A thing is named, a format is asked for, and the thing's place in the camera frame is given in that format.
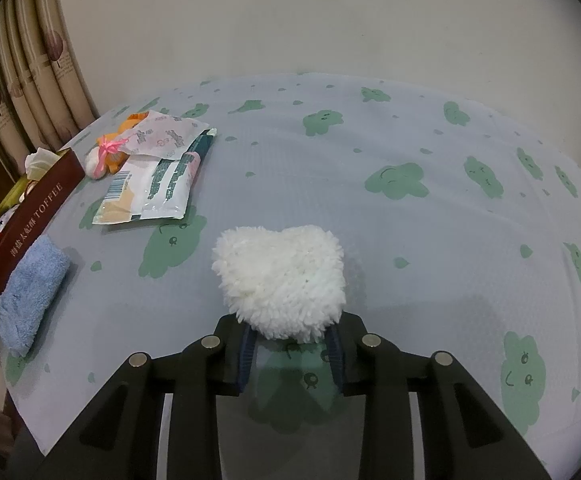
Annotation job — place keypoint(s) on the orange plush toy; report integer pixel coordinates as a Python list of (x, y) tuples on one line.
[(91, 158)]

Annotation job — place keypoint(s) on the beige patterned curtain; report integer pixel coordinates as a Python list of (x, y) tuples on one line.
[(43, 100)]

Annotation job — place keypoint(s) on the pink ribbon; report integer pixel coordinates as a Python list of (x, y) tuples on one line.
[(110, 157)]

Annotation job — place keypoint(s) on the blue green-patterned bedsheet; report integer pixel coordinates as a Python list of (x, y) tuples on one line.
[(461, 231)]

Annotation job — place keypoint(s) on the white towel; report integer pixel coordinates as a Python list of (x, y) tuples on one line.
[(37, 164)]

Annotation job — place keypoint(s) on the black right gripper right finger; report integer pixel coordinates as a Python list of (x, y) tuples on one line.
[(366, 364)]

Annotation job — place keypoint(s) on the white fluffy plush cloth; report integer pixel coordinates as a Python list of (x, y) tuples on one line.
[(287, 284)]

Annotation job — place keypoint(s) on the red gold toffee tin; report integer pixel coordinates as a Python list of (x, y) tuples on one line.
[(35, 207)]

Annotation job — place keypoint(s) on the green white wipes packet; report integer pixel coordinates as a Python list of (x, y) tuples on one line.
[(147, 188)]

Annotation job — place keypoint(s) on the light blue towel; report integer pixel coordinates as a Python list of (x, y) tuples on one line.
[(29, 291)]

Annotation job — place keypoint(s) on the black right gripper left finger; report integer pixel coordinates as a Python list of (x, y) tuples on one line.
[(216, 365)]

